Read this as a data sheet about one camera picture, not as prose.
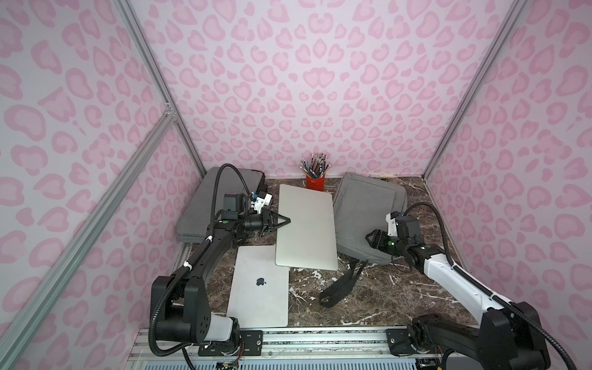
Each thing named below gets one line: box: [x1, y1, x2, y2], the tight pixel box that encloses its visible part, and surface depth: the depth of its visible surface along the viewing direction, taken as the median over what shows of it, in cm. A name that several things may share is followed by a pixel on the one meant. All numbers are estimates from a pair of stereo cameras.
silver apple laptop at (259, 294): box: [226, 245, 290, 328], surface depth 84 cm
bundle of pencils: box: [299, 153, 331, 179], surface depth 106 cm
